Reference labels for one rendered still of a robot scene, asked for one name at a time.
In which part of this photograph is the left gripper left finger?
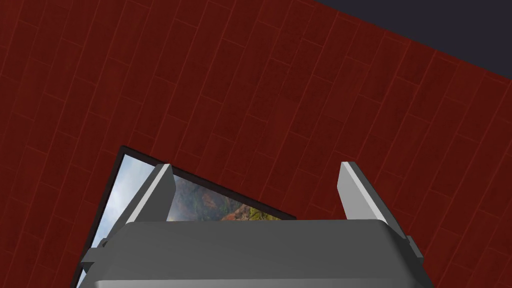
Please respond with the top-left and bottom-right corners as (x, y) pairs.
(103, 162), (177, 241)

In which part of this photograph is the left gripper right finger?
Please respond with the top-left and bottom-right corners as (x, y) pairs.
(336, 161), (409, 241)

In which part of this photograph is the framed landscape picture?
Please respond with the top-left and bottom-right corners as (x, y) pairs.
(71, 145), (298, 288)

